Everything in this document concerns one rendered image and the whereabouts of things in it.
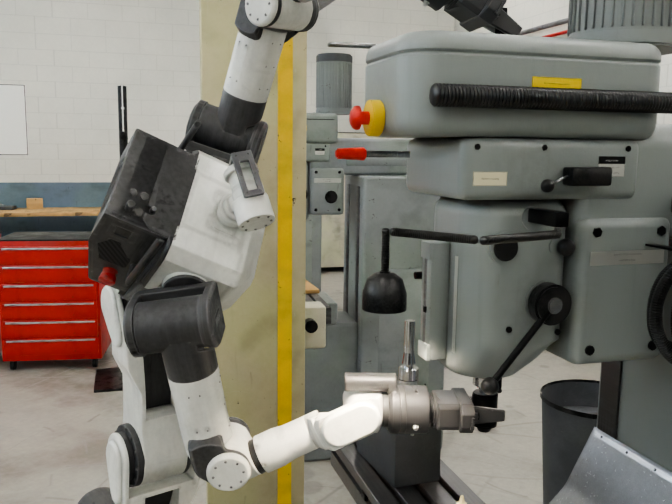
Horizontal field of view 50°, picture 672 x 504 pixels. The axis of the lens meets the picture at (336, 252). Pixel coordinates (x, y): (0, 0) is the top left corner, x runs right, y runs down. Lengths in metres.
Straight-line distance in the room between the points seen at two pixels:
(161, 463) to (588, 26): 1.25
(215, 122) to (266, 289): 1.59
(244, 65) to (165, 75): 8.79
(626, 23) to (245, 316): 2.05
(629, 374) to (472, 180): 0.66
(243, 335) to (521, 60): 2.07
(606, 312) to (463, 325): 0.25
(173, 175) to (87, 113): 8.83
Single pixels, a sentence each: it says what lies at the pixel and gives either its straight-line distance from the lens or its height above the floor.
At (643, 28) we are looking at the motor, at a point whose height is 1.92.
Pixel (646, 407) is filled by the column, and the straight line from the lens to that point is 1.61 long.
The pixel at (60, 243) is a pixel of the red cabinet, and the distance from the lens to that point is 5.70.
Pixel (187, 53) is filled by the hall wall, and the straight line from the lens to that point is 10.26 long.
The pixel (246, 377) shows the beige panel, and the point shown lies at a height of 0.75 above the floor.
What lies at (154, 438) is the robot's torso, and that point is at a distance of 1.69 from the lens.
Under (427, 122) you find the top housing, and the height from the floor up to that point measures 1.75.
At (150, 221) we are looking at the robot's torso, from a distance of 1.27.
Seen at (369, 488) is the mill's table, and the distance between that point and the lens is 1.73.
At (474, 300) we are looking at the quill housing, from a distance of 1.23.
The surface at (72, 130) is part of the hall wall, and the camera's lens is 10.16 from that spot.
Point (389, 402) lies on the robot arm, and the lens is 1.33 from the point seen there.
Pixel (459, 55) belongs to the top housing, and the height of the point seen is 1.85.
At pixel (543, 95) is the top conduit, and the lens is 1.16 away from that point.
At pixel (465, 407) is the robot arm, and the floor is 1.25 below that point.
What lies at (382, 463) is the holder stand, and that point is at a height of 0.97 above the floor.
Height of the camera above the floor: 1.71
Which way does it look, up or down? 8 degrees down
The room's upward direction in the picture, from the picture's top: 1 degrees clockwise
